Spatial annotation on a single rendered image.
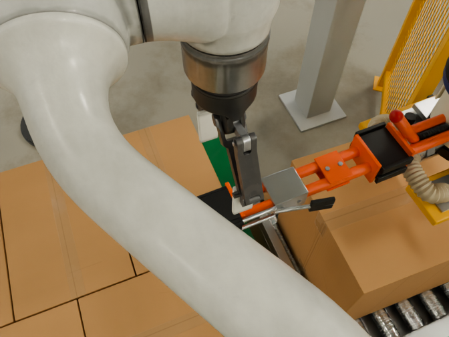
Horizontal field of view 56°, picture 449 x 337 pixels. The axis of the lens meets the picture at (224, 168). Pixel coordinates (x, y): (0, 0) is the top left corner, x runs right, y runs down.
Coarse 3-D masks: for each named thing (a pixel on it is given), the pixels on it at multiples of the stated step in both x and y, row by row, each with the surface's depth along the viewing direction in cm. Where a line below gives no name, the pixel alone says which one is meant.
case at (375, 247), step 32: (352, 160) 118; (320, 192) 113; (352, 192) 113; (384, 192) 113; (288, 224) 139; (320, 224) 111; (352, 224) 108; (384, 224) 108; (416, 224) 108; (448, 224) 108; (320, 256) 119; (352, 256) 103; (384, 256) 103; (416, 256) 103; (448, 256) 103; (320, 288) 127; (352, 288) 103; (384, 288) 102; (416, 288) 124
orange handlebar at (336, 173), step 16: (416, 128) 85; (416, 144) 83; (432, 144) 83; (320, 160) 80; (336, 160) 80; (304, 176) 80; (320, 176) 81; (336, 176) 78; (352, 176) 79; (256, 208) 75
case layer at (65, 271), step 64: (192, 128) 175; (0, 192) 159; (64, 192) 159; (192, 192) 159; (0, 256) 145; (64, 256) 145; (128, 256) 145; (0, 320) 134; (64, 320) 134; (128, 320) 134; (192, 320) 134
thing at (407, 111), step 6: (432, 96) 106; (402, 108) 103; (408, 108) 103; (408, 114) 98; (414, 114) 98; (366, 120) 101; (408, 120) 98; (414, 120) 98; (420, 120) 101; (360, 126) 101; (366, 126) 100
